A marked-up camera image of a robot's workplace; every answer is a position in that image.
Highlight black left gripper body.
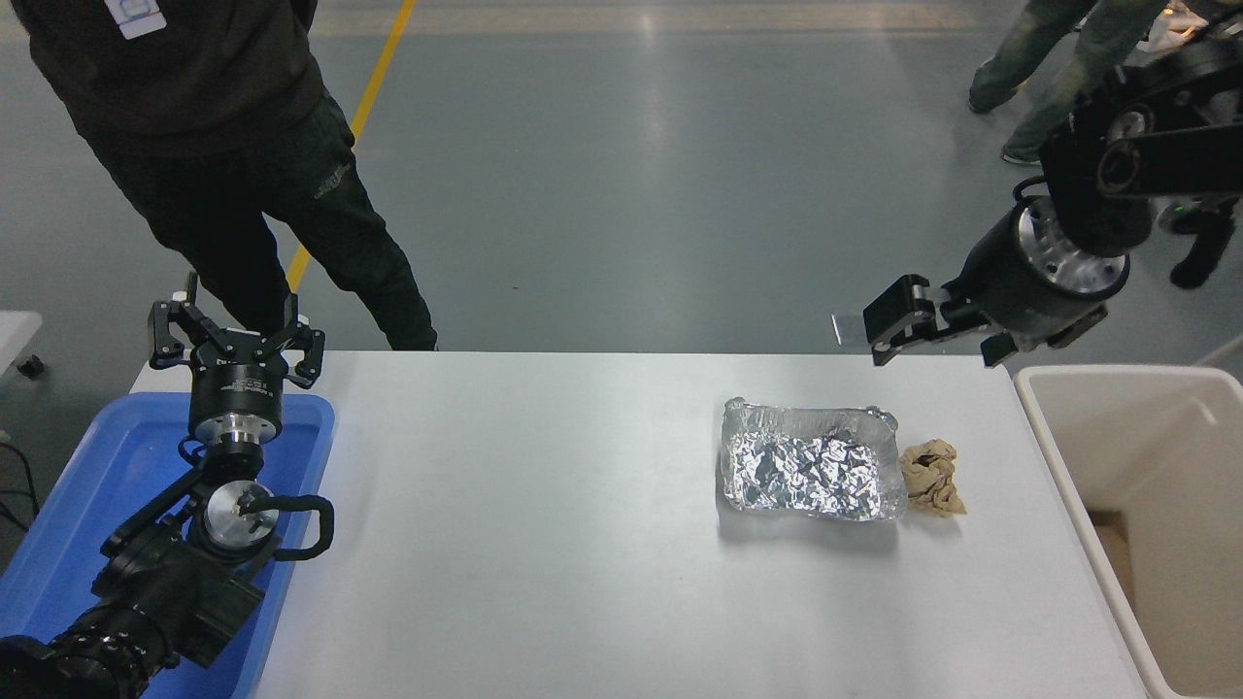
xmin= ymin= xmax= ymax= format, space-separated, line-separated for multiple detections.
xmin=187 ymin=335 xmax=289 ymax=424

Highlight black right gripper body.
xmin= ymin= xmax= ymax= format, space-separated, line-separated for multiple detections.
xmin=944 ymin=218 xmax=1104 ymax=342

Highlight crumpled tan paper ball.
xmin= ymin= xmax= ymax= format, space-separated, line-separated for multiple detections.
xmin=898 ymin=438 xmax=967 ymax=517

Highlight large pale bin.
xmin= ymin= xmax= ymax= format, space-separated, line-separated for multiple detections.
xmin=1013 ymin=364 xmax=1243 ymax=699

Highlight blue plastic tray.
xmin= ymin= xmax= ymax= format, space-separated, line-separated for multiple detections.
xmin=0 ymin=393 xmax=336 ymax=699

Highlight person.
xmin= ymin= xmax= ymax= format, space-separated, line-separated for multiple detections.
xmin=10 ymin=0 xmax=439 ymax=352
xmin=968 ymin=0 xmax=1166 ymax=166

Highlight silver foil tray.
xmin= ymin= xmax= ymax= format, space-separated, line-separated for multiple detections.
xmin=719 ymin=396 xmax=909 ymax=523

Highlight black cable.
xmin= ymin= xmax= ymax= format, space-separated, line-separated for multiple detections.
xmin=0 ymin=442 xmax=41 ymax=533

